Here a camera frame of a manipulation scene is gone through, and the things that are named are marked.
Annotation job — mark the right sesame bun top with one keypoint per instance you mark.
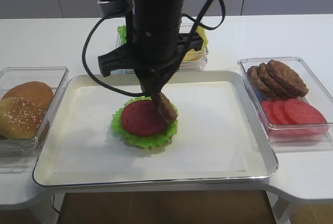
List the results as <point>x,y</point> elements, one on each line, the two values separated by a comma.
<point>20,118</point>

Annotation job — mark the clear patty tomato container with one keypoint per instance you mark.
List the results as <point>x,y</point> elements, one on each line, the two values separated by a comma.
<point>317,97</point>

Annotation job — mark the brown meat patty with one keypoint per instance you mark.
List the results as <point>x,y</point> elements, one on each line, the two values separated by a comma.
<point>166,109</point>
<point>287,78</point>
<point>255,81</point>
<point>271,83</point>

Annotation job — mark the green lettuce in container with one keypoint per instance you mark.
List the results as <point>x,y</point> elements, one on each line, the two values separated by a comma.
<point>122,34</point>

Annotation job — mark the middle red tomato slice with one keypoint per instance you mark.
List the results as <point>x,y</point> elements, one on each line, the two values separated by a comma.
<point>279,113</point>

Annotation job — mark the clear lettuce cheese container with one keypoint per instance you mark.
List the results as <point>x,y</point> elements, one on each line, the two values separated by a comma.
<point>185,65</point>

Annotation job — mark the green lettuce leaf on tray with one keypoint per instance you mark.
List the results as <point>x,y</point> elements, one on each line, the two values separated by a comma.
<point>144,142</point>

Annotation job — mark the silver metal tray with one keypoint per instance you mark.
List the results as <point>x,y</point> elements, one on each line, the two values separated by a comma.
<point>258,153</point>

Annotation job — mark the white paper sheet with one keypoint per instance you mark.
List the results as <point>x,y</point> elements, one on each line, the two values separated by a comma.
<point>211,124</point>

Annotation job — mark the front red tomato slice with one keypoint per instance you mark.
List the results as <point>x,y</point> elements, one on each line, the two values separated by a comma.
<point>302,113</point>

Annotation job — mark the upright yellow cheese slice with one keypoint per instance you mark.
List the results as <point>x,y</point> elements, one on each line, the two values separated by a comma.
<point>202,32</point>

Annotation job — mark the left red tomato slice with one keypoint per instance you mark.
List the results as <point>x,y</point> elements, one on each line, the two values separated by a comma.
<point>268,109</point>

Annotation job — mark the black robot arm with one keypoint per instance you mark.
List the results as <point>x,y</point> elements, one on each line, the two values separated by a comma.
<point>160,11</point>

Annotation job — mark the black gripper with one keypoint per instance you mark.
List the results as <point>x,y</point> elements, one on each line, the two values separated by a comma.
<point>148,46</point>

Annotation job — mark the smooth orange bun half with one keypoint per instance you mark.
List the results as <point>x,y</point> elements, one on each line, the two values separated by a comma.
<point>37,92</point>

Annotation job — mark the flat yellow cheese slices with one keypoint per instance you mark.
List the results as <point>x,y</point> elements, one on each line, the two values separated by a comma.
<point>193,55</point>

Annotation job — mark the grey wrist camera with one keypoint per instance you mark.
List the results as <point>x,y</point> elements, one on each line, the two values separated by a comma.
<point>114,7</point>

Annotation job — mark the clear plastic bun container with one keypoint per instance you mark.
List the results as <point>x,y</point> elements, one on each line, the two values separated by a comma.
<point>55,77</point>

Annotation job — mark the red tomato slice on tray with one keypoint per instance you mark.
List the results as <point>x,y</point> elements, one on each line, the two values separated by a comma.
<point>141,118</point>

